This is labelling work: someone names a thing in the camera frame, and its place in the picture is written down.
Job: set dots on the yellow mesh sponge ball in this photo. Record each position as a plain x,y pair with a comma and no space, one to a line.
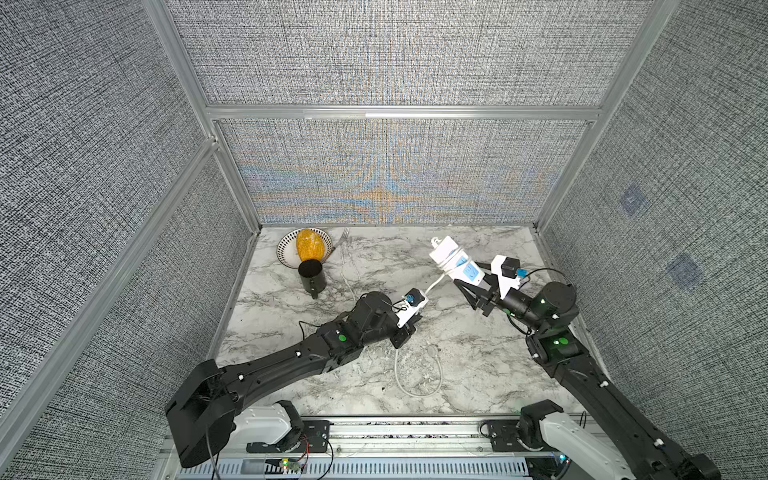
310,245

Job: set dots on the aluminium rail frame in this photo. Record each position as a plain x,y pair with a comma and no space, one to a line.
381,436

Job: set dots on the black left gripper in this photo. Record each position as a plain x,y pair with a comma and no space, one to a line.
405,332

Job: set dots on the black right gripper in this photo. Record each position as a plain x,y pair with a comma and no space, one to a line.
487,301

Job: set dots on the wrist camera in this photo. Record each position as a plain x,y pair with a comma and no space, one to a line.
410,306
509,274

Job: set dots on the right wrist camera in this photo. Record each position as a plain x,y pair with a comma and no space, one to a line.
509,274

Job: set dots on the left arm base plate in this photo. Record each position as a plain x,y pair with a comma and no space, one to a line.
313,438

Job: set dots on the silver fork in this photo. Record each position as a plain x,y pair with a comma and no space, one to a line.
338,243

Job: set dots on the grey slotted cable duct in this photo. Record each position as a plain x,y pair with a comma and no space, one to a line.
369,468

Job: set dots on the black cup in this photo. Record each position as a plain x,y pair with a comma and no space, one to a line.
312,277

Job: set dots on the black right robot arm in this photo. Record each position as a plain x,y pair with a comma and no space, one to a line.
639,449

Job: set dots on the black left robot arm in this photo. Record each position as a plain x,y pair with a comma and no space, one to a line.
201,414

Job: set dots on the white patterned bowl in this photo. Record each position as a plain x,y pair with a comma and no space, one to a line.
286,249

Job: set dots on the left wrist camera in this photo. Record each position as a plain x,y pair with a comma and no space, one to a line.
410,306

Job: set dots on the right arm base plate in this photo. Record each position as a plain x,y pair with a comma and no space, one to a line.
503,438

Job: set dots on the white blue power strip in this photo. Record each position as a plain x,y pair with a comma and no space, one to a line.
454,261

